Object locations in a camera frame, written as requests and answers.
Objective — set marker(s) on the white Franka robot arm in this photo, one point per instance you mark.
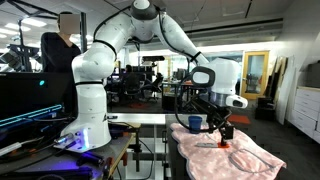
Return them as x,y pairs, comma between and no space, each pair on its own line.
91,100

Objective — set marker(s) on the leaning wooden boards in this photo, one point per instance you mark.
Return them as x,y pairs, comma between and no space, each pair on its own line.
281,86

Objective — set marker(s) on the white power strip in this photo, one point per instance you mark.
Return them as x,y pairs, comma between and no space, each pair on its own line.
10,148

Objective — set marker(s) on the white desk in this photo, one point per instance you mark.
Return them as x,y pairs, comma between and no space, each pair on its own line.
136,118

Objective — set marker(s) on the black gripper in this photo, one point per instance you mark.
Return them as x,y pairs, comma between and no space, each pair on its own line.
217,118

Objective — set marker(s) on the dark box on cabinet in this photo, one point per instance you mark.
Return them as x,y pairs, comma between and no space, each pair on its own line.
314,75

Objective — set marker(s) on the metal breadboard robot table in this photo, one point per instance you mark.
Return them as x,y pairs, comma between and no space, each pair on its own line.
50,163

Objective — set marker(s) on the black computer monitor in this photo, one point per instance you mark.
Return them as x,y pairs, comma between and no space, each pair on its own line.
30,90

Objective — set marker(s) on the black floor box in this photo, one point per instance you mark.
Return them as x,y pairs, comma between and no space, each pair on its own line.
265,108

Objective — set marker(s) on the black camera bar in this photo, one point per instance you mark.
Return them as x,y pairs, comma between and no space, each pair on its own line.
153,58

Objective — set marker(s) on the white drawer cabinet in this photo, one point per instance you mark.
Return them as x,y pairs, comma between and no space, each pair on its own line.
305,110

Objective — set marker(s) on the blue plastic cup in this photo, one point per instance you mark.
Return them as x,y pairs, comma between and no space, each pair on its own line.
195,124

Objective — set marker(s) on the silver flashlight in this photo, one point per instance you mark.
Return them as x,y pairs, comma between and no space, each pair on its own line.
63,138

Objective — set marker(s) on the yellow framed glass door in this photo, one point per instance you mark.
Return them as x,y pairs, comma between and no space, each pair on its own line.
255,75

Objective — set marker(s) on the pink dotted bib cloth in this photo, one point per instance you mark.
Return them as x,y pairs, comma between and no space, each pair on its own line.
213,161

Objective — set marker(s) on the black office chair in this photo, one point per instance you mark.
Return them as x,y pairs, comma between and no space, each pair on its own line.
155,85

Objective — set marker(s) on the orange floor mat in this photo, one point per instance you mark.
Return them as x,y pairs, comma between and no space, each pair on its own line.
239,119

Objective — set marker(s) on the person in black top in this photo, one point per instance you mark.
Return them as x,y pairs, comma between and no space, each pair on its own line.
56,53

